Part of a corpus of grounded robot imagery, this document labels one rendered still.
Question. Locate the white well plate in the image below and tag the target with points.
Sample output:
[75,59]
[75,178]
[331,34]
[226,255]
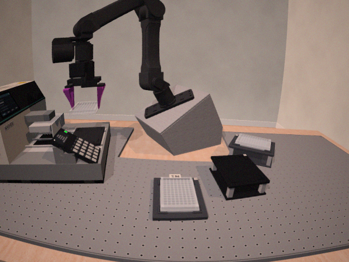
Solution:
[84,108]
[177,194]
[253,142]

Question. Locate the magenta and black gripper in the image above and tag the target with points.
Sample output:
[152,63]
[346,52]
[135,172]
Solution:
[69,89]

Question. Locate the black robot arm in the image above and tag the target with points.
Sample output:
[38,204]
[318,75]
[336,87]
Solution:
[150,14]

